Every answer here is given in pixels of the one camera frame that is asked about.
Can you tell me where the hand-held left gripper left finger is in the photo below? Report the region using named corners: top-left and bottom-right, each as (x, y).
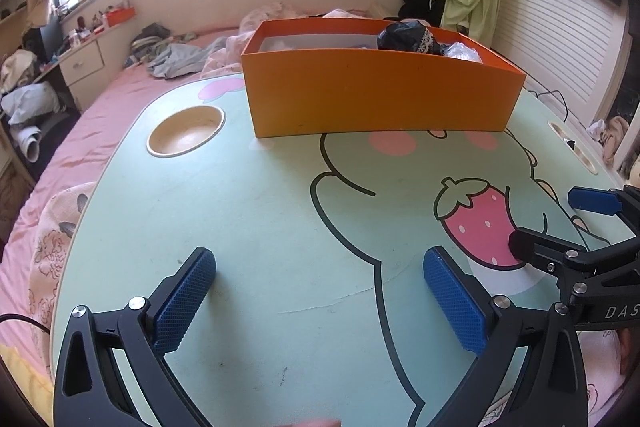
top-left (52, 246), bottom-right (217, 427)

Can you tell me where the grey clothes heap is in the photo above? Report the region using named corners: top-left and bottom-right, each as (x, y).
top-left (147, 42), bottom-right (217, 80)

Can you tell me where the orange cardboard box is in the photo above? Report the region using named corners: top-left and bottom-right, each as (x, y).
top-left (240, 18), bottom-right (527, 138)

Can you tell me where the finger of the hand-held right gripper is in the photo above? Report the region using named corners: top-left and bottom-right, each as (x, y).
top-left (568, 187), bottom-right (640, 228)
top-left (509, 227), bottom-right (588, 275)

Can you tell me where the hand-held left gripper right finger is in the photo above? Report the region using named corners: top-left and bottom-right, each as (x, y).
top-left (423, 245), bottom-right (590, 427)

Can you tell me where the pink floral quilt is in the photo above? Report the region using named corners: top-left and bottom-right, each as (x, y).
top-left (200, 2), bottom-right (386, 80)

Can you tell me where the beige cloth bag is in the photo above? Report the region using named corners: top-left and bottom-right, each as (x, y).
top-left (0, 52), bottom-right (40, 90)

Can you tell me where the green cartoon-print desktop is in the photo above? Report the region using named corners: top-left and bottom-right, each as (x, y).
top-left (50, 74), bottom-right (631, 427)

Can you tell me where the person's right hand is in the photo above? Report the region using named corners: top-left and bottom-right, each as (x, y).
top-left (619, 329), bottom-right (640, 375)

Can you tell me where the white rolled paper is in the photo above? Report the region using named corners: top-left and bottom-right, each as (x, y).
top-left (11, 124), bottom-right (46, 164)

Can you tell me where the folded striped clothes pile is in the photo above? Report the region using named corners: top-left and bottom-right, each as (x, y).
top-left (131, 23), bottom-right (173, 58)

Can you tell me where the pale grey cloth bundle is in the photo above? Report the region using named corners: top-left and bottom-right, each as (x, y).
top-left (0, 84), bottom-right (63, 128)

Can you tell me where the beige clothes heap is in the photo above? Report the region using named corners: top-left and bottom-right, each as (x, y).
top-left (599, 116), bottom-right (632, 165)

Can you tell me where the pink bed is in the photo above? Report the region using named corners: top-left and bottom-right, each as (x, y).
top-left (0, 24), bottom-right (251, 388)

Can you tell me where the black lace-trimmed cloth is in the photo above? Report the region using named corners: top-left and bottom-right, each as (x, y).
top-left (376, 19), bottom-right (453, 56)

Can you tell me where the white drawer cabinet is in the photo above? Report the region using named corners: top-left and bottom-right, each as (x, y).
top-left (60, 39), bottom-right (108, 110)

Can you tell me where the white louvered door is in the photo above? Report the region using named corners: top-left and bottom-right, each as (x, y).
top-left (492, 0), bottom-right (628, 118)

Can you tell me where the black monitor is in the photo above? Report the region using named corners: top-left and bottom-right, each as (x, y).
top-left (22, 23), bottom-right (65, 64)

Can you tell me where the thin black cable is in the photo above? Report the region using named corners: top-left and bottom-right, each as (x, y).
top-left (0, 314), bottom-right (52, 336)

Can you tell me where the yellow cloth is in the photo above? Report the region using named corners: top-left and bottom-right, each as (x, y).
top-left (0, 341), bottom-right (53, 425)

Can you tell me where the small orange storage box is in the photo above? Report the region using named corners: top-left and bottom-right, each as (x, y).
top-left (106, 7), bottom-right (137, 28)

